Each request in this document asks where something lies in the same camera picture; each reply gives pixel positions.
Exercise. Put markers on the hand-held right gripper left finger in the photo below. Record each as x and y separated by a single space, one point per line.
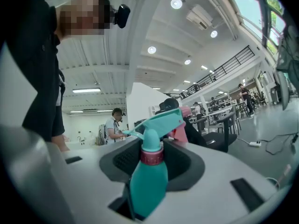
88 183

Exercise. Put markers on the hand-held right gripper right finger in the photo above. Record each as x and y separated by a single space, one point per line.
210 195

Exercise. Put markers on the teal spray bottle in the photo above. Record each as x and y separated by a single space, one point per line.
147 188

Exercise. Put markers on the teal and pink spray head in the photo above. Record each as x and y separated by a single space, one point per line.
161 120

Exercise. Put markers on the person's left forearm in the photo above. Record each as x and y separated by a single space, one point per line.
59 143

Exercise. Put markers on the white power strip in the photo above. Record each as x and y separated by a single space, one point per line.
255 144

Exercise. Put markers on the long ceiling light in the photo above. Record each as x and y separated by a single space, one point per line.
86 90

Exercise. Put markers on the white partition panel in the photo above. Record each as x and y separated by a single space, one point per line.
144 101

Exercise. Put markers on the black mezzanine railing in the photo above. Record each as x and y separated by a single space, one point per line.
222 71

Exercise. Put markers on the round ceiling light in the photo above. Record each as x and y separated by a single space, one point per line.
176 3
187 61
213 34
151 50

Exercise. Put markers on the person's black clothing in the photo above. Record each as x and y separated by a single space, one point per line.
35 55

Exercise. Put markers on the person's head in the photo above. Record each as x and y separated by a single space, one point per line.
81 15

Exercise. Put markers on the ceiling air conditioner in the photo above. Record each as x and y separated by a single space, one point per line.
198 16

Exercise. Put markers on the black head-worn camera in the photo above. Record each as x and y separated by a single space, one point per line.
122 15

